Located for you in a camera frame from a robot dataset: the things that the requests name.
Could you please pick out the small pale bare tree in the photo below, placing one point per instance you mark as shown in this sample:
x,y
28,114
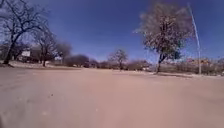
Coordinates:
x,y
119,61

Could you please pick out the reddish dirt ground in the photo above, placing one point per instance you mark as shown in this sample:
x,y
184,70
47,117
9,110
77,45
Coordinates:
x,y
113,96

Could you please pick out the row of distant trees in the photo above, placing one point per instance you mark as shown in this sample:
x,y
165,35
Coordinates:
x,y
76,60

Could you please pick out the large leafy tree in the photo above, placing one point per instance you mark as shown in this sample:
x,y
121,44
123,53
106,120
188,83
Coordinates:
x,y
163,30

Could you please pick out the pale building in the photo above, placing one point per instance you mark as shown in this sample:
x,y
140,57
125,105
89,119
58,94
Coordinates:
x,y
25,53

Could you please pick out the tall thin pole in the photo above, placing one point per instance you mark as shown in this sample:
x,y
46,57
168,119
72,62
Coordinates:
x,y
199,50

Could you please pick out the large bare dark tree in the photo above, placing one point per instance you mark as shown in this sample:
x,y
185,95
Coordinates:
x,y
10,50

